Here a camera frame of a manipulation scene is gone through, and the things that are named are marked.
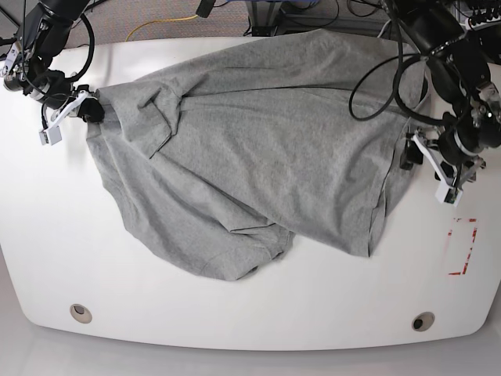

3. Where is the grey T-shirt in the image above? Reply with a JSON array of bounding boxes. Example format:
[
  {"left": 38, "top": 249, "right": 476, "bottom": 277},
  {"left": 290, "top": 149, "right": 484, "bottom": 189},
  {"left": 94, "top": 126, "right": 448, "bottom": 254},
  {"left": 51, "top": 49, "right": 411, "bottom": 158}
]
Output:
[{"left": 87, "top": 30, "right": 412, "bottom": 281}]

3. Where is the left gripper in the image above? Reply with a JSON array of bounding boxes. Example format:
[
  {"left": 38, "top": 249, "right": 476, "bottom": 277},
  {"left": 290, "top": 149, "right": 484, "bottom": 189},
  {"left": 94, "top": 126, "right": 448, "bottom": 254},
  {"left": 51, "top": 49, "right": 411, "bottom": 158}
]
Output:
[{"left": 399, "top": 81, "right": 500, "bottom": 169}]

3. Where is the red tape rectangle marking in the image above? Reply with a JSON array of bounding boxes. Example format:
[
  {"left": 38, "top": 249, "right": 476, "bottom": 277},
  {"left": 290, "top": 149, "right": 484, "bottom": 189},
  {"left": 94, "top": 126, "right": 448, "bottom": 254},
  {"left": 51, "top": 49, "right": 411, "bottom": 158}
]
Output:
[{"left": 445, "top": 217, "right": 479, "bottom": 277}]

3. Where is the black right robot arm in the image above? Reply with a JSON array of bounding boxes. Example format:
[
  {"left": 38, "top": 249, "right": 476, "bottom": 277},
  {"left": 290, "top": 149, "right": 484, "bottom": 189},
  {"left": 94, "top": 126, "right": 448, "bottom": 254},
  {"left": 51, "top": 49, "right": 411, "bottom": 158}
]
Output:
[{"left": 1, "top": 1, "right": 105, "bottom": 130}]

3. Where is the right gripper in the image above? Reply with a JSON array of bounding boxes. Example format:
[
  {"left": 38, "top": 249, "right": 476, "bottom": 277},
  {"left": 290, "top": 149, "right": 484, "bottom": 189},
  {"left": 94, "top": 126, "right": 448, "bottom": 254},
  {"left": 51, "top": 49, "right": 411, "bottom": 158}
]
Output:
[{"left": 0, "top": 41, "right": 106, "bottom": 125}]

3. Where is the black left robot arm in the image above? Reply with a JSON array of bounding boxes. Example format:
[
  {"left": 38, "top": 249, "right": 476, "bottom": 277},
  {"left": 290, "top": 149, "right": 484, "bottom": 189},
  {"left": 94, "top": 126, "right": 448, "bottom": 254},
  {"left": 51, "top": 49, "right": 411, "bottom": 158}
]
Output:
[{"left": 385, "top": 1, "right": 500, "bottom": 166}]

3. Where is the right table grommet hole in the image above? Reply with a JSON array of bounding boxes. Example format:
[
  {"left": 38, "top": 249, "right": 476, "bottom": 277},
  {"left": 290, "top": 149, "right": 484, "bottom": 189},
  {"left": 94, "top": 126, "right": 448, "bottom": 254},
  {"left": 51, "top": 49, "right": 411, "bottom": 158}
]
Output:
[{"left": 411, "top": 312, "right": 435, "bottom": 332}]

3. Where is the yellow cable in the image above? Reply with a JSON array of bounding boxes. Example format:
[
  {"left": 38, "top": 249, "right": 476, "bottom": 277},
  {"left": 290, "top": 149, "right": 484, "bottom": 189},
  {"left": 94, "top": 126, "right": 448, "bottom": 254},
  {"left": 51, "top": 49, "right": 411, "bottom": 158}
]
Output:
[{"left": 125, "top": 14, "right": 199, "bottom": 42}]

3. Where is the table grommet hole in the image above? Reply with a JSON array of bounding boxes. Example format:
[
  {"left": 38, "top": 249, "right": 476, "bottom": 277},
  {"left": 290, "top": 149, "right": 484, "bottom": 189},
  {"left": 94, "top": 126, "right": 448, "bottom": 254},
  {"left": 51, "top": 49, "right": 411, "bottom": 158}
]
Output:
[
  {"left": 70, "top": 304, "right": 92, "bottom": 324},
  {"left": 411, "top": 312, "right": 435, "bottom": 332}
]

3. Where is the white power strip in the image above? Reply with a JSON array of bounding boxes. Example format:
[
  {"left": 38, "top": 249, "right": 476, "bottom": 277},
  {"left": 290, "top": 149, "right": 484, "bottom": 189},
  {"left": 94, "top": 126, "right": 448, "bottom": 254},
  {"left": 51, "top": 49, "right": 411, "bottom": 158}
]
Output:
[{"left": 466, "top": 5, "right": 500, "bottom": 30}]

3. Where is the left table grommet hole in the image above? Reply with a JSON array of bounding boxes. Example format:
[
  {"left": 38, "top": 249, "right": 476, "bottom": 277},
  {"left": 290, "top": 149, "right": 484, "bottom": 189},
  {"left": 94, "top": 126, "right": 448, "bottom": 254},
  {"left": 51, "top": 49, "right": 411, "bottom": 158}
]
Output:
[{"left": 70, "top": 304, "right": 92, "bottom": 324}]

